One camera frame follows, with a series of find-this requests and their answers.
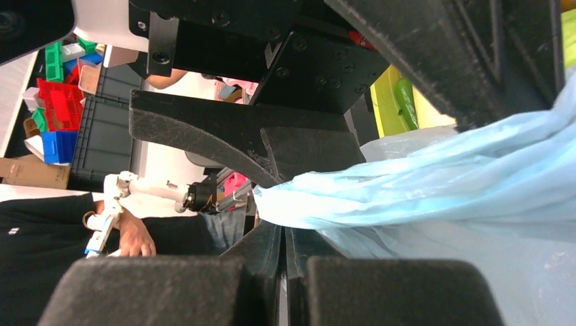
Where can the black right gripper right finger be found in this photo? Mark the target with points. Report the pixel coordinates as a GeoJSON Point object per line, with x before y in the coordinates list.
{"type": "Point", "coordinates": [326, 288]}

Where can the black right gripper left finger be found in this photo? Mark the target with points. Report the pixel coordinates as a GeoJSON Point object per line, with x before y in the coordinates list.
{"type": "Point", "coordinates": [235, 288]}

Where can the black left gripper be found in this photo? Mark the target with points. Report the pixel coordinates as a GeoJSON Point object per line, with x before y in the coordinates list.
{"type": "Point", "coordinates": [301, 54]}

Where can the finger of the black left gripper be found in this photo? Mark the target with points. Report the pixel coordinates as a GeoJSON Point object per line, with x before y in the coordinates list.
{"type": "Point", "coordinates": [476, 61]}

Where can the light blue plastic bag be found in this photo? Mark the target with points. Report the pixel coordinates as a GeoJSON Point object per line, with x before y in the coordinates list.
{"type": "Point", "coordinates": [501, 197]}

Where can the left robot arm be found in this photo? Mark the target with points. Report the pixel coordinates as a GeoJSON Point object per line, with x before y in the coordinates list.
{"type": "Point", "coordinates": [27, 26]}

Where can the green chili pepper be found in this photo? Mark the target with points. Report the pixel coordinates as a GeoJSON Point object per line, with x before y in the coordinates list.
{"type": "Point", "coordinates": [403, 92]}

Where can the green plastic vegetable bin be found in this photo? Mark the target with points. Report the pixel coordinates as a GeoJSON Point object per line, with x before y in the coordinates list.
{"type": "Point", "coordinates": [390, 118]}

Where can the dark grey storage crate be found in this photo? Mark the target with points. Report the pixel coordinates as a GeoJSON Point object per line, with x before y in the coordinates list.
{"type": "Point", "coordinates": [104, 145]}

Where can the red plastic crate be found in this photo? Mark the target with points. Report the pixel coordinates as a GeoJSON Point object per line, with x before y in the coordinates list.
{"type": "Point", "coordinates": [63, 108]}

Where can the blue plastic bin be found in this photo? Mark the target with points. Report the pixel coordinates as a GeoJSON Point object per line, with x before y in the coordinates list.
{"type": "Point", "coordinates": [58, 146]}

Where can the cardboard box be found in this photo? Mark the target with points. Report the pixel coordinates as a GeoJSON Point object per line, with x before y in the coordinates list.
{"type": "Point", "coordinates": [29, 171]}

